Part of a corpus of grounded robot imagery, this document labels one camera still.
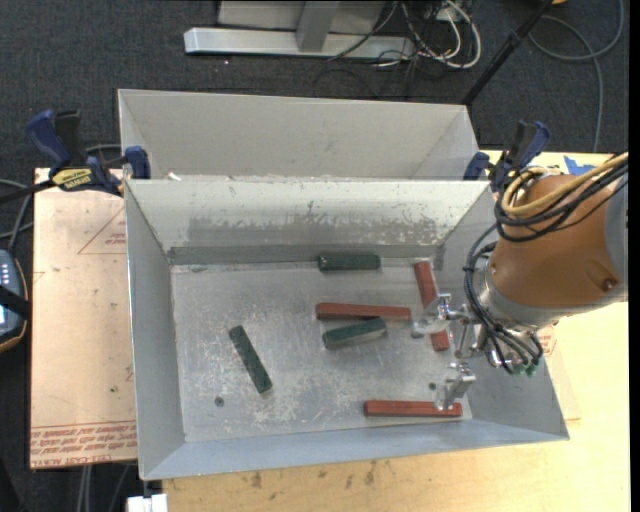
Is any brown cardboard board, red print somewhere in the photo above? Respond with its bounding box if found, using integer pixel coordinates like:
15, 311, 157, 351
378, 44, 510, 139
29, 167, 583, 471

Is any grey metal bin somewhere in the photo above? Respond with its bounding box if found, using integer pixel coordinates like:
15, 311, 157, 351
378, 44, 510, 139
117, 88, 571, 481

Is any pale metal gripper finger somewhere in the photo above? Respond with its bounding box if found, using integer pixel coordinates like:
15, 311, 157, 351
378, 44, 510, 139
434, 362, 478, 411
410, 293, 455, 339

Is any dark green flat block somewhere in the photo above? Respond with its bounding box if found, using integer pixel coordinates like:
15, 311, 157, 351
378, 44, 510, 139
317, 253, 382, 273
228, 325, 274, 395
321, 317, 388, 351

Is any red-brown flat block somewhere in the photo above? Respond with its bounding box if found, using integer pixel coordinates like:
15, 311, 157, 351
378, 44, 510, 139
412, 260, 452, 353
363, 399, 464, 419
314, 302, 413, 323

